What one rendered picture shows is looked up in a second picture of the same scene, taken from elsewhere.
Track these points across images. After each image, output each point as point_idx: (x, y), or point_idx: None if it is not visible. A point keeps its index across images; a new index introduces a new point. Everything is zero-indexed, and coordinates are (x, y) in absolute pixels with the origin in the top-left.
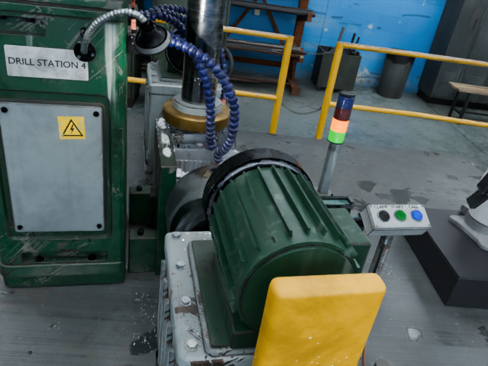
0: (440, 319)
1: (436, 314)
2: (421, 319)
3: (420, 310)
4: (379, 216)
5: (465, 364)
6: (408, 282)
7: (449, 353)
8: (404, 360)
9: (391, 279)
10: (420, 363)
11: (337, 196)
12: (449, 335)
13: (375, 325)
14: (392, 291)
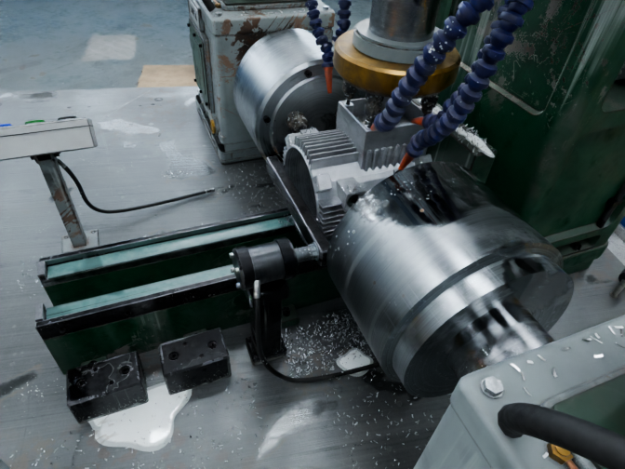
0: (6, 214)
1: (5, 221)
2: (34, 211)
3: (25, 222)
4: (76, 117)
5: (23, 176)
6: (6, 261)
7: (33, 182)
8: (93, 171)
9: (34, 261)
10: (77, 171)
11: (70, 315)
12: (13, 198)
13: (106, 196)
14: (48, 241)
